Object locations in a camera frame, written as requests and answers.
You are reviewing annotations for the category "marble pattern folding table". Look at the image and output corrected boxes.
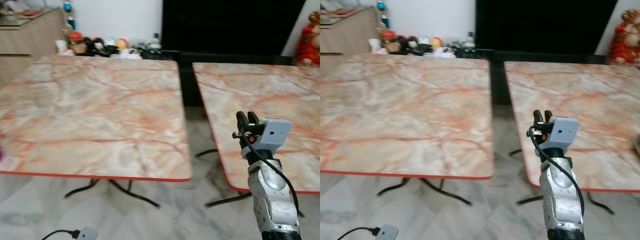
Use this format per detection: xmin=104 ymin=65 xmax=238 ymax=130
xmin=320 ymin=53 xmax=496 ymax=207
xmin=192 ymin=62 xmax=321 ymax=209
xmin=503 ymin=60 xmax=640 ymax=217
xmin=0 ymin=54 xmax=194 ymax=209

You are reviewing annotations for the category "red seated figurine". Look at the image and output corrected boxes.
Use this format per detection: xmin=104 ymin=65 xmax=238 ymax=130
xmin=607 ymin=9 xmax=640 ymax=66
xmin=294 ymin=11 xmax=321 ymax=67

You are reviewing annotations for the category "black tv cabinet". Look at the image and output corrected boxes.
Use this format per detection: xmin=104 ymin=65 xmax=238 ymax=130
xmin=474 ymin=0 xmax=620 ymax=106
xmin=161 ymin=0 xmax=307 ymax=108

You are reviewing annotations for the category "dark green flask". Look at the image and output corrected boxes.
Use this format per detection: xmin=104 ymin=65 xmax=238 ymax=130
xmin=142 ymin=33 xmax=163 ymax=60
xmin=456 ymin=31 xmax=477 ymax=58

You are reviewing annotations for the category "light wooden cabinet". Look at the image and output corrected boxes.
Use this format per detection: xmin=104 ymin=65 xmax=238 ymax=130
xmin=0 ymin=7 xmax=67 ymax=87
xmin=320 ymin=6 xmax=382 ymax=76

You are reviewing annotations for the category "red-lidded clear jar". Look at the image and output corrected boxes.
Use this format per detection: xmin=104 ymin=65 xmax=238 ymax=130
xmin=381 ymin=30 xmax=399 ymax=53
xmin=68 ymin=31 xmax=87 ymax=55

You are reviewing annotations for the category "blue and gold trophy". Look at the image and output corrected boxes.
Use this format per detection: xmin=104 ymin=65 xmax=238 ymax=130
xmin=62 ymin=0 xmax=76 ymax=31
xmin=376 ymin=0 xmax=390 ymax=28

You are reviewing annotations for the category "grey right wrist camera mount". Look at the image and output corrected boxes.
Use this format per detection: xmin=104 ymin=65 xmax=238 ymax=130
xmin=537 ymin=116 xmax=581 ymax=158
xmin=242 ymin=118 xmax=293 ymax=161

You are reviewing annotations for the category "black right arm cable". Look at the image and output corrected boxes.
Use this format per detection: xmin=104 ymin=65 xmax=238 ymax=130
xmin=240 ymin=132 xmax=301 ymax=218
xmin=529 ymin=131 xmax=586 ymax=218

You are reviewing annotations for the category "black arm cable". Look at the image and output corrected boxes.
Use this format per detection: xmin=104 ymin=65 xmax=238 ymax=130
xmin=240 ymin=132 xmax=301 ymax=218
xmin=41 ymin=229 xmax=81 ymax=240
xmin=336 ymin=227 xmax=379 ymax=240
xmin=529 ymin=131 xmax=586 ymax=218

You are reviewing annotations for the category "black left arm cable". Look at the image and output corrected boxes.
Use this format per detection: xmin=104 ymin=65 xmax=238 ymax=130
xmin=336 ymin=227 xmax=379 ymax=240
xmin=41 ymin=229 xmax=81 ymax=240

